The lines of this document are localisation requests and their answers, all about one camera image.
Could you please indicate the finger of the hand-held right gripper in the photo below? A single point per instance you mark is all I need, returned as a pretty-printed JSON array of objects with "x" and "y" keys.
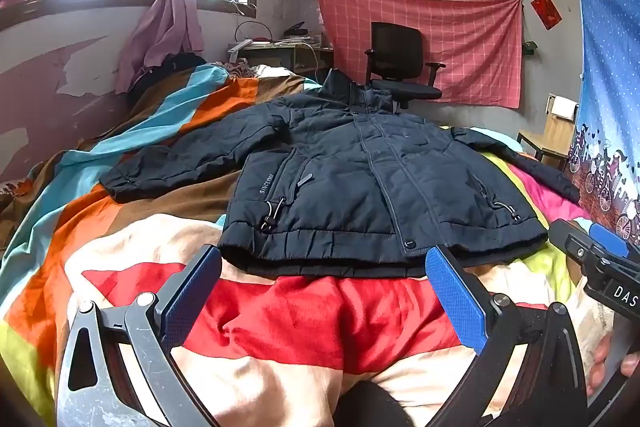
[
  {"x": 572, "y": 242},
  {"x": 607, "y": 238}
]

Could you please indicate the black office chair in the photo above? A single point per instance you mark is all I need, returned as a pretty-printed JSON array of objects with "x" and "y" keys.
[{"x": 397, "y": 42}]

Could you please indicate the person's right hand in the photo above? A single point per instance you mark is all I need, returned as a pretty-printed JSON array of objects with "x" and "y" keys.
[{"x": 598, "y": 357}]

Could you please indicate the red wall paper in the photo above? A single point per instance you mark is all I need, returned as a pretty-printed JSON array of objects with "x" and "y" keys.
[{"x": 546, "y": 10}]

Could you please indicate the pink checked wall cloth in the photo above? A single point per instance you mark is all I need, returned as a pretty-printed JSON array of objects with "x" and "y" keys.
[{"x": 475, "y": 42}]

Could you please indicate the dark cloth pile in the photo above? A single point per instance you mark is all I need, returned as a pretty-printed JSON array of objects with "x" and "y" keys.
[{"x": 170, "y": 67}]

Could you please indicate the white box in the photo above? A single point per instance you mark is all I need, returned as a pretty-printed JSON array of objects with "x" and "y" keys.
[{"x": 564, "y": 108}]

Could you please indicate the dark navy padded jacket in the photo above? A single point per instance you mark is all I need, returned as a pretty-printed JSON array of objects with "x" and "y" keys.
[{"x": 350, "y": 167}]

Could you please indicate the wooden chair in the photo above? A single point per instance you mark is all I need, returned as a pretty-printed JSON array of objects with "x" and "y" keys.
[{"x": 547, "y": 139}]

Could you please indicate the colourful striped blanket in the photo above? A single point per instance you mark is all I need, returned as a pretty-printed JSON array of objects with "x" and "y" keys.
[{"x": 280, "y": 317}]

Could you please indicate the cluttered wooden desk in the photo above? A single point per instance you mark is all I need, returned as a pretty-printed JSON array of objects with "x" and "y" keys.
[{"x": 295, "y": 56}]

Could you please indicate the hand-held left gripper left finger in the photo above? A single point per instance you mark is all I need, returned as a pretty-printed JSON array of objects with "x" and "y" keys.
[{"x": 192, "y": 292}]

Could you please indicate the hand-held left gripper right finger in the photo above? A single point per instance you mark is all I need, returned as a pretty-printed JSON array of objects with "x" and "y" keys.
[{"x": 455, "y": 302}]

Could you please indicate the pink window curtain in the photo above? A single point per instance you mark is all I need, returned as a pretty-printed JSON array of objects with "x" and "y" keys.
[{"x": 165, "y": 22}]

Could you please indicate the blue printed curtain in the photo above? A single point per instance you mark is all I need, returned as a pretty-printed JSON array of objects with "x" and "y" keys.
[{"x": 605, "y": 57}]

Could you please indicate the small green wall item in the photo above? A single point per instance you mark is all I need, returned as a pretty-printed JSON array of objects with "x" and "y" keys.
[{"x": 529, "y": 47}]

